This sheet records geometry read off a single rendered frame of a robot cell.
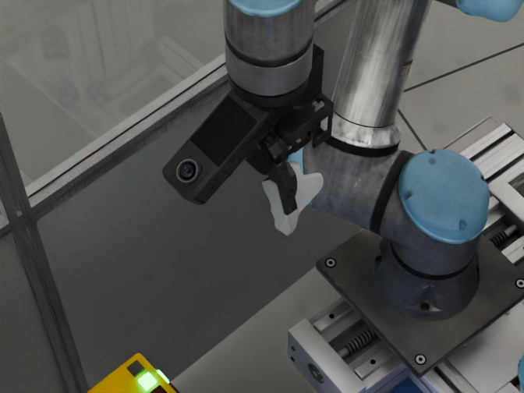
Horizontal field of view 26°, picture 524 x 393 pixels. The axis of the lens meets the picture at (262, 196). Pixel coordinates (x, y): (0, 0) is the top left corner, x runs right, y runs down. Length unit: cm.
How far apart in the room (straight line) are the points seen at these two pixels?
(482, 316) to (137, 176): 63
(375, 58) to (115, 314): 98
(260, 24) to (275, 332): 188
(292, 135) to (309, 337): 63
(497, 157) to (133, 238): 65
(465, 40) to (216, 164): 233
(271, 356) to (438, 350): 116
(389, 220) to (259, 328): 131
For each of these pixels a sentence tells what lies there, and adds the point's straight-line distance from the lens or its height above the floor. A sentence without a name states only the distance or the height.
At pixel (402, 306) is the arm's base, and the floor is 106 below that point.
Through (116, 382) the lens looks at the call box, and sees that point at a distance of 152.
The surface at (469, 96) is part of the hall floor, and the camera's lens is 316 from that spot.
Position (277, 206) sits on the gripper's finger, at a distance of 109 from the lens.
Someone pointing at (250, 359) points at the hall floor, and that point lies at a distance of 270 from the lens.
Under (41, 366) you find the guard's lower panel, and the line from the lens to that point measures 216.
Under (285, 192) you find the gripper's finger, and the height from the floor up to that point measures 157.
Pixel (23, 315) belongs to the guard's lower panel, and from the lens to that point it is 198.
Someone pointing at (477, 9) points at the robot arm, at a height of 177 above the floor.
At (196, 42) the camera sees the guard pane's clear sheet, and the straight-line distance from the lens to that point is 179.
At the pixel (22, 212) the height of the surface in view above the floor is 100.
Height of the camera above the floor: 245
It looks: 57 degrees down
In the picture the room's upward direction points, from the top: straight up
